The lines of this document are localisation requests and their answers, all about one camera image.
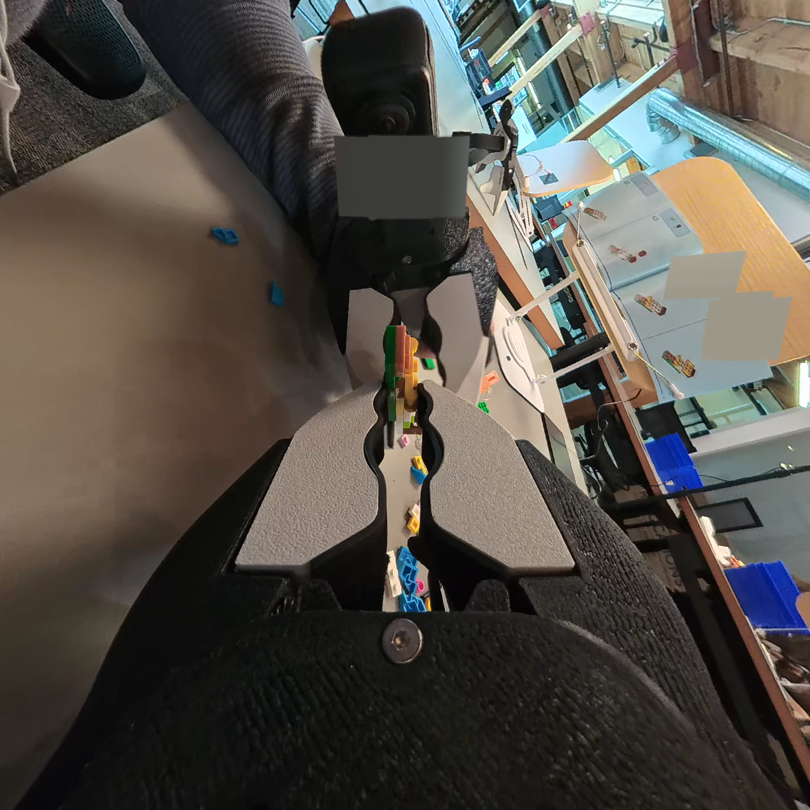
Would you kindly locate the pile of colourful toy bricks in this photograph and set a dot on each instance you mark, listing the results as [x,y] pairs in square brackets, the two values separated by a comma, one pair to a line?
[408,569]

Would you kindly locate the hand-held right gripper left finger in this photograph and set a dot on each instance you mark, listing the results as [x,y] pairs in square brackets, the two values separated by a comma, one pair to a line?
[316,493]

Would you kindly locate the brick model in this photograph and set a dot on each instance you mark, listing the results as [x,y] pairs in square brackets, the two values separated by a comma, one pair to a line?
[395,360]

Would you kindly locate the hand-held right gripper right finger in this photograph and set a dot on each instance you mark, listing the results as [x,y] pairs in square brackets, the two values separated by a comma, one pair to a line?
[493,500]

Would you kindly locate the person's left forearm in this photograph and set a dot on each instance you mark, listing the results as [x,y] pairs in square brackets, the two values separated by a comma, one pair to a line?
[253,95]

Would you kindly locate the round wooden table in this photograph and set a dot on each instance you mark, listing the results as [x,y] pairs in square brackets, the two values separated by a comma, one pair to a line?
[728,209]

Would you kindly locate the white sheet with brick pictures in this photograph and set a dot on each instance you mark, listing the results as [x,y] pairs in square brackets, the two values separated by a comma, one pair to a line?
[639,253]

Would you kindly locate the black office chair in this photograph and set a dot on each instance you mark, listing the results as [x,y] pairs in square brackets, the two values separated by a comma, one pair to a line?
[582,367]

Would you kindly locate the grey desk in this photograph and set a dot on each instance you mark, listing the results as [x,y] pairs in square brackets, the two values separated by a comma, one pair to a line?
[126,379]

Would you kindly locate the small pale round table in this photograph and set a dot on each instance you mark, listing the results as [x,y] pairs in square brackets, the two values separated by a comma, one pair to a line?
[569,166]

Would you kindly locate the silver ventilation duct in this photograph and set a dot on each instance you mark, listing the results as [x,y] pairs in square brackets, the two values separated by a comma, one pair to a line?
[728,139]

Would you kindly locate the single blue toy brick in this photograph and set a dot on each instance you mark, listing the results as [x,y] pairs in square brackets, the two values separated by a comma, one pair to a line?
[277,294]
[225,235]

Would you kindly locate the single orange toy brick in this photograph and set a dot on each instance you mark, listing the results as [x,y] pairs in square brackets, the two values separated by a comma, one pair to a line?
[490,381]

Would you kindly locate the dark green mesh object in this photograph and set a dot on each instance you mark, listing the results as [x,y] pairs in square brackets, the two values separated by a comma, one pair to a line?
[88,44]

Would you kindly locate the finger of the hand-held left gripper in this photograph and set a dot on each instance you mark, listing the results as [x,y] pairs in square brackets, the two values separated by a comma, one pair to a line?
[465,316]
[367,329]

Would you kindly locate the blue storage bin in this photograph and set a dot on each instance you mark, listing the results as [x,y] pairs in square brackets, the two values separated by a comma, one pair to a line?
[674,462]
[769,595]

